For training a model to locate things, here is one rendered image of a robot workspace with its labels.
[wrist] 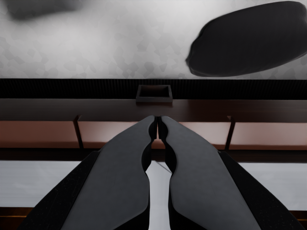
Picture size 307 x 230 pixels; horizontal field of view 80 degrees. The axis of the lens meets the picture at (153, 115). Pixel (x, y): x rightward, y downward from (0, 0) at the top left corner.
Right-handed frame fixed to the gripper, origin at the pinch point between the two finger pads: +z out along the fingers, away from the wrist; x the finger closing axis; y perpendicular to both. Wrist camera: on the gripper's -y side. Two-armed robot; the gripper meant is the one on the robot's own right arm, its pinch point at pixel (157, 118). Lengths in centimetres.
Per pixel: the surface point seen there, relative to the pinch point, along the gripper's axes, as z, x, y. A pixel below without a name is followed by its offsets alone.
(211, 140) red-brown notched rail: 7.1, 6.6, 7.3
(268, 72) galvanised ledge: 21.7, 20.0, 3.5
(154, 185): 5.4, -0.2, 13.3
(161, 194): 5.3, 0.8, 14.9
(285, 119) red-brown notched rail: 7.8, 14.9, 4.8
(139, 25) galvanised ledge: 21.8, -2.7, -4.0
